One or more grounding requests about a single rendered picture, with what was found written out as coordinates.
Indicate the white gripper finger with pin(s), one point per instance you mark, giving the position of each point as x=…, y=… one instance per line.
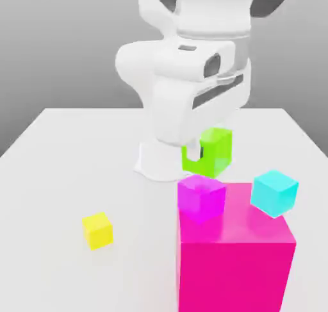
x=192, y=151

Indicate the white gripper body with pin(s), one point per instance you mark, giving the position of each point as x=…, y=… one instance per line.
x=171, y=112

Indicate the small green cube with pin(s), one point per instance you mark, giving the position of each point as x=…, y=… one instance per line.
x=217, y=153

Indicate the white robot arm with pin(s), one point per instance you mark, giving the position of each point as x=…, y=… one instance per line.
x=153, y=60

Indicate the small magenta cube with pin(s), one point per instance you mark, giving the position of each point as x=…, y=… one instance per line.
x=201, y=201

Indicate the small cyan cube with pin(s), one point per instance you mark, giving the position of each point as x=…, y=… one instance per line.
x=274, y=194

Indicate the small yellow cube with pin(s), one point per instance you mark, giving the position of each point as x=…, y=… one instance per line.
x=98, y=231

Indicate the large pink box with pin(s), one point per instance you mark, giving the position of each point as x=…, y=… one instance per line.
x=235, y=273

